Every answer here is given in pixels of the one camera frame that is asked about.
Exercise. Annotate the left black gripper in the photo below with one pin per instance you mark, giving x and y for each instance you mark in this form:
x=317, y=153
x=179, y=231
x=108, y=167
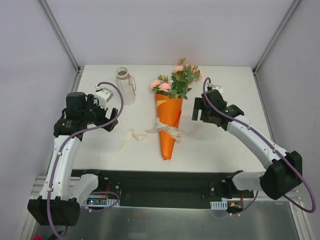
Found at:
x=110, y=119

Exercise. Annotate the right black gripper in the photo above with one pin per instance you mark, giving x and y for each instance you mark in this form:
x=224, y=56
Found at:
x=200, y=110

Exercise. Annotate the orange wrapping paper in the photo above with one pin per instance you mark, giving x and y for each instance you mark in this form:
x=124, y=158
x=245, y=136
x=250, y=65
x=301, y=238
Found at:
x=168, y=112

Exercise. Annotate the pink rosebud leafy stem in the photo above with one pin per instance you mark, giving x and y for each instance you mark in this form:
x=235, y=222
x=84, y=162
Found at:
x=185, y=70

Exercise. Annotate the cream printed ribbon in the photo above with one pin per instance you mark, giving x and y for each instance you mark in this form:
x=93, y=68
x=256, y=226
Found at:
x=159, y=126

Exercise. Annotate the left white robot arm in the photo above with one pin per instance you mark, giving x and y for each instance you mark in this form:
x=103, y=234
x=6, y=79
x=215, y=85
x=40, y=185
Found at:
x=57, y=202

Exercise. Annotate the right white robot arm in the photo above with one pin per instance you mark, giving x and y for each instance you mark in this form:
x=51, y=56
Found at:
x=282, y=168

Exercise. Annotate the white ribbed ceramic vase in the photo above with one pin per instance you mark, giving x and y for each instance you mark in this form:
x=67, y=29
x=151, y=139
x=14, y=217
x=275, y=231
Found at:
x=126, y=84

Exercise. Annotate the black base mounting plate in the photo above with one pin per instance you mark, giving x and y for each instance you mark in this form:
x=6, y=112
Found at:
x=152, y=189

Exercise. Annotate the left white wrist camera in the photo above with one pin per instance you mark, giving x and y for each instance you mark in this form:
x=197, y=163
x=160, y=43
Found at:
x=103, y=94

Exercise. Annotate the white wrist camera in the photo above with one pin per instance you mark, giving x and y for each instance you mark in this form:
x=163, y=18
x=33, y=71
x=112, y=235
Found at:
x=103, y=94
x=215, y=87

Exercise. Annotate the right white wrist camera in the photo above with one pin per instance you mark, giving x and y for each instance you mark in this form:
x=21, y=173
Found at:
x=215, y=87

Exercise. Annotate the right aluminium corner post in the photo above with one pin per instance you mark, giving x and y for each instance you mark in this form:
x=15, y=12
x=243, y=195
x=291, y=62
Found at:
x=276, y=35

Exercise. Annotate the aluminium corner post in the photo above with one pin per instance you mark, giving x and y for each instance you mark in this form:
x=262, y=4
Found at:
x=59, y=34
x=276, y=35

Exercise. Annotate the left aluminium corner post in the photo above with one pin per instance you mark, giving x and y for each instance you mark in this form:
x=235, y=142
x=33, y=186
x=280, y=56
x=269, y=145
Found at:
x=59, y=34

